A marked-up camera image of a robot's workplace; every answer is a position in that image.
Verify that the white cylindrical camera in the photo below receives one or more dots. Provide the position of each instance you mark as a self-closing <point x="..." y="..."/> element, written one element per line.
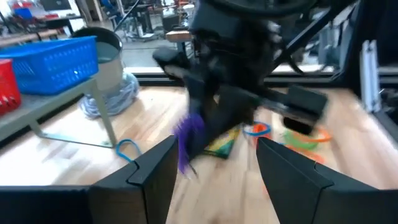
<point x="110" y="71"/>

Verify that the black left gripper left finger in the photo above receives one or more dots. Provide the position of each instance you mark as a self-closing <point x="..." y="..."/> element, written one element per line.
<point x="93" y="205"/>

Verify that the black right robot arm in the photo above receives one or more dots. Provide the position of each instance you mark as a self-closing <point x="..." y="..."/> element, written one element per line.
<point x="236" y="18"/>

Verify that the orange rubber band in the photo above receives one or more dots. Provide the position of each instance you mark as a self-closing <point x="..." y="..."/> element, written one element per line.
<point x="326" y="137"/>
<point x="311" y="154"/>

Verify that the blue plastic basket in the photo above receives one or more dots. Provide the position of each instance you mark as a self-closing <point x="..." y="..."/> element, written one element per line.
<point x="53" y="65"/>

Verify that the pale green metal shelf riser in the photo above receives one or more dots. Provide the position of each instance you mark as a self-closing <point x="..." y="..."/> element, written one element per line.
<point x="31" y="105"/>

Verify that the yellow green crayon box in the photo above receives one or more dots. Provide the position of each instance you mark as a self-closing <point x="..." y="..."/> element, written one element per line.
<point x="225" y="144"/>

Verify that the red plastic basket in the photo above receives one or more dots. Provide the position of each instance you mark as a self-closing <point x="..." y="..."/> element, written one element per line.
<point x="7" y="90"/>

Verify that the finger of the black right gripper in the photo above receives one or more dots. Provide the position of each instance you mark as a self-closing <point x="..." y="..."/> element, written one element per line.
<point x="233" y="109"/>
<point x="202" y="96"/>

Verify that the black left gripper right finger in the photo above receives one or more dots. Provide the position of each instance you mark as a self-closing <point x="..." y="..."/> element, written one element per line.
<point x="311" y="199"/>

